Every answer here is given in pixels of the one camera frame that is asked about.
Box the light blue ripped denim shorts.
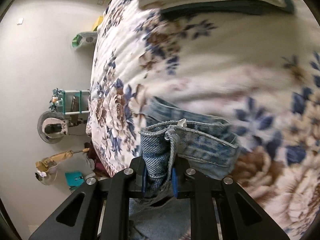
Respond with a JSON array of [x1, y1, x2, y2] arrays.
[[129, 97, 240, 239]]

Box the teal box on floor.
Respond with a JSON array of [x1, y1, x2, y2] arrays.
[[65, 172, 84, 187]]

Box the tan umbrella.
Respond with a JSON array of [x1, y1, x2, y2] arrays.
[[35, 148, 89, 172]]

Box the grey standing fan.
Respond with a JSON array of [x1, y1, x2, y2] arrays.
[[36, 110, 89, 145]]

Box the teal white shelf rack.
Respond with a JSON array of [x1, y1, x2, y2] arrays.
[[49, 88, 90, 116]]

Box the floral quilted bedspread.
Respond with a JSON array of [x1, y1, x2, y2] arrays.
[[87, 0, 319, 239]]

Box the clear plastic bag with green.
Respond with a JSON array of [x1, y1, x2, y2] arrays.
[[71, 31, 98, 49]]

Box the yellow box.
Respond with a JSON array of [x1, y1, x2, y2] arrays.
[[92, 16, 104, 31]]

